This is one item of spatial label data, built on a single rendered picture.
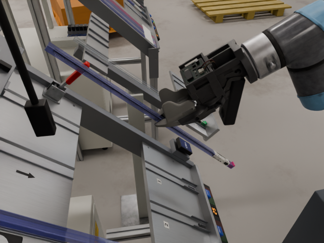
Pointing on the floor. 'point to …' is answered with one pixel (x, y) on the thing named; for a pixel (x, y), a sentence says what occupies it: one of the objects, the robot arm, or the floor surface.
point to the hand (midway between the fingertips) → (162, 121)
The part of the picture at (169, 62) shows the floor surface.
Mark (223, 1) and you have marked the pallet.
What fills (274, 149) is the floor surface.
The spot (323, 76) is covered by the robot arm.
